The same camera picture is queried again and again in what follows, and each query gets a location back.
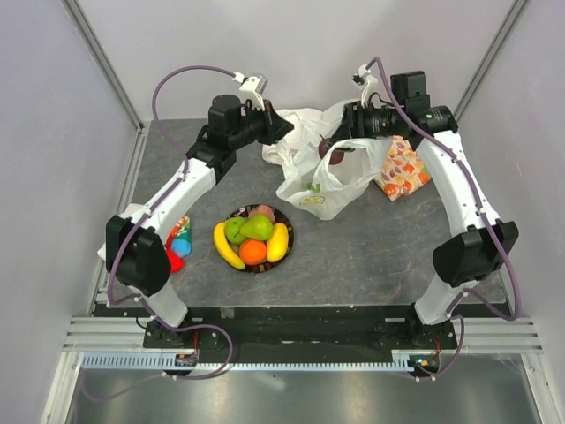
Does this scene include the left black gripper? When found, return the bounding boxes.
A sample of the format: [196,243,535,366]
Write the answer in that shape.
[230,99,295,150]

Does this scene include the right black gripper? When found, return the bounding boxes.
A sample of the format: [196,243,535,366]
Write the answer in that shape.
[324,100,404,152]

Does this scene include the dark purple fake fruit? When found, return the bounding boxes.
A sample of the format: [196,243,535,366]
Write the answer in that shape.
[318,138,348,165]

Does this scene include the white plastic bag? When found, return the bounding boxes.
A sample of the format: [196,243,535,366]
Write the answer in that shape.
[276,101,393,220]

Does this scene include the green fake grapes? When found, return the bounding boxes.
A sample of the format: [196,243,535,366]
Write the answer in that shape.
[306,183,321,193]

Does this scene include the pink fake peach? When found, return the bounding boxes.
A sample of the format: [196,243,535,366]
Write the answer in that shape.
[248,205,276,224]

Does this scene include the green fake pear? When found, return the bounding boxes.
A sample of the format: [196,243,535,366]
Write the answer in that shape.
[239,214,274,241]

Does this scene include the green fake apple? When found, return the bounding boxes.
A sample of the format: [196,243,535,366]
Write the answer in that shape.
[224,216,246,246]

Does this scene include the yellow fake mango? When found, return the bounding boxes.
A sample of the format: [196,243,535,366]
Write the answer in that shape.
[267,223,290,262]

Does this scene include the fake orange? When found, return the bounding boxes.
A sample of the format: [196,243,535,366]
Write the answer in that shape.
[238,238,267,266]

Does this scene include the yellow fake banana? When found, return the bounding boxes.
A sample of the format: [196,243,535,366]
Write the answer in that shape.
[213,222,245,270]

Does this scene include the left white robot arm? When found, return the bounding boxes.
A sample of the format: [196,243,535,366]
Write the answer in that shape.
[99,95,294,347]

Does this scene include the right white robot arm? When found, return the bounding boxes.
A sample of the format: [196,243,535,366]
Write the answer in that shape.
[320,65,519,348]

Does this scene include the white folded towel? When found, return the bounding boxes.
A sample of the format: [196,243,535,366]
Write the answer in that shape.
[261,108,323,165]

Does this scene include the orange floral folded cloth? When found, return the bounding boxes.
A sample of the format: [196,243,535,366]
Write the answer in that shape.
[373,136,432,201]

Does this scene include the dark rimmed ceramic plate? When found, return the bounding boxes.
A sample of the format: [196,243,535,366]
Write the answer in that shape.
[222,204,295,274]

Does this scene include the colourful cartoon cloth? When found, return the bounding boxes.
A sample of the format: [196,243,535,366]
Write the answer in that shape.
[164,216,192,274]

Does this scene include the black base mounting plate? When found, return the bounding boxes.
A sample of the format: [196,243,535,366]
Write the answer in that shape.
[143,305,457,362]

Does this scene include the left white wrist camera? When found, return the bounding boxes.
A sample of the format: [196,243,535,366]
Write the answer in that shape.
[232,72,268,111]

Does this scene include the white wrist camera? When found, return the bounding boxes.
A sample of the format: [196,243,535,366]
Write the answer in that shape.
[351,64,379,107]
[232,72,268,111]

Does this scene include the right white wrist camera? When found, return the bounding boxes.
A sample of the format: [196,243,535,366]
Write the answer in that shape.
[351,64,379,107]

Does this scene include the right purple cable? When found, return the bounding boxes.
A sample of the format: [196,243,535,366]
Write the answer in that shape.
[365,57,524,383]

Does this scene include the right aluminium frame post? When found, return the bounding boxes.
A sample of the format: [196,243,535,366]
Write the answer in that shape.
[453,0,531,124]

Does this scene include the aluminium frame post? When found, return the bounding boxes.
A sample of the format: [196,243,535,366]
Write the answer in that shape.
[453,0,531,124]
[62,0,144,132]

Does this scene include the left aluminium frame post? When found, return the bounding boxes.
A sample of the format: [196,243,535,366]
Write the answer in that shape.
[62,0,144,132]

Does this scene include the slotted cable duct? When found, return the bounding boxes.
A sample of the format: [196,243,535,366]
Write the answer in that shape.
[81,352,427,372]

